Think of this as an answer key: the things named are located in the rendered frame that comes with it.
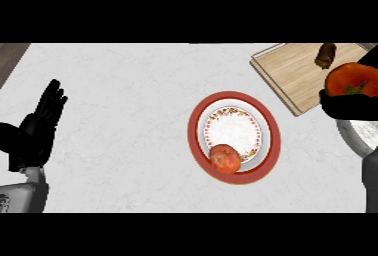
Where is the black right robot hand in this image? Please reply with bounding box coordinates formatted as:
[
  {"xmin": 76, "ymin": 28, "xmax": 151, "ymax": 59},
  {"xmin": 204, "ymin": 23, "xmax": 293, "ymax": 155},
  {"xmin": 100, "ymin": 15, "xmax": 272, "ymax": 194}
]
[{"xmin": 318, "ymin": 44, "xmax": 378, "ymax": 122}]

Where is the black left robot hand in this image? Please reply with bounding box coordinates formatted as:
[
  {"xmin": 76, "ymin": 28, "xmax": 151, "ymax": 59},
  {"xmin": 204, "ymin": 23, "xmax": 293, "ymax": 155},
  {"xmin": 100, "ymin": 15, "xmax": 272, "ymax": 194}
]
[{"xmin": 0, "ymin": 78, "xmax": 70, "ymax": 173}]

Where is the grey marbled bowl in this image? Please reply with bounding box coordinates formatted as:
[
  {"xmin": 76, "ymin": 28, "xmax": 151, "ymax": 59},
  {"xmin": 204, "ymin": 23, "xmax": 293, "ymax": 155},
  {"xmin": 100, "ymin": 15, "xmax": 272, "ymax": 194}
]
[{"xmin": 336, "ymin": 119, "xmax": 378, "ymax": 159}]

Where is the large orange-red tomato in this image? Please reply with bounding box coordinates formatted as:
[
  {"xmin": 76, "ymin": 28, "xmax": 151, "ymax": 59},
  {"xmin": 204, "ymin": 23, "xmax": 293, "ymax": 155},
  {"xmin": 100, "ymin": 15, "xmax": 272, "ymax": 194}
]
[{"xmin": 324, "ymin": 61, "xmax": 378, "ymax": 98}]

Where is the red rimmed white plate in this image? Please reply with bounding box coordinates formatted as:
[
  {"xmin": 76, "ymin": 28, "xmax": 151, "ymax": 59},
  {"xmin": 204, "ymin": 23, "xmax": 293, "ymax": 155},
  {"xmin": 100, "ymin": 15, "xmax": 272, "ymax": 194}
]
[{"xmin": 187, "ymin": 90, "xmax": 284, "ymax": 186}]

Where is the small red tomato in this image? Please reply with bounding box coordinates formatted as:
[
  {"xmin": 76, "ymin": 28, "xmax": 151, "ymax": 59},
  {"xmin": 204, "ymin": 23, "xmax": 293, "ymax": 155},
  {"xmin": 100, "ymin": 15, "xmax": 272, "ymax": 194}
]
[{"xmin": 209, "ymin": 143, "xmax": 244, "ymax": 176}]

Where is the pale wooden cutting board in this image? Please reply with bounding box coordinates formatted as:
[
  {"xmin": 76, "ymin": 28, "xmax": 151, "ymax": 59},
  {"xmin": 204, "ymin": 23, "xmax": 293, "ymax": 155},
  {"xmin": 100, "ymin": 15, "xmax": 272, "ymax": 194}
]
[{"xmin": 249, "ymin": 43, "xmax": 377, "ymax": 118}]

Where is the dark brown oblong vegetable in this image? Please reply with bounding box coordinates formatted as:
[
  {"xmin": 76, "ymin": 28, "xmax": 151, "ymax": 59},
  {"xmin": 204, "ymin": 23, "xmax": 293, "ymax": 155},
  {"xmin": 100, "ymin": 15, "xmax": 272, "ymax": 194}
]
[{"xmin": 314, "ymin": 43, "xmax": 339, "ymax": 70}]

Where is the brown wooden strip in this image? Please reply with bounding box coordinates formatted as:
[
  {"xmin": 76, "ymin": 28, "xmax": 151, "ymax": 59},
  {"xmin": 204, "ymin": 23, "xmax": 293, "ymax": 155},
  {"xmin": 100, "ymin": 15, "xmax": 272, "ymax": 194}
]
[{"xmin": 0, "ymin": 43, "xmax": 33, "ymax": 88}]

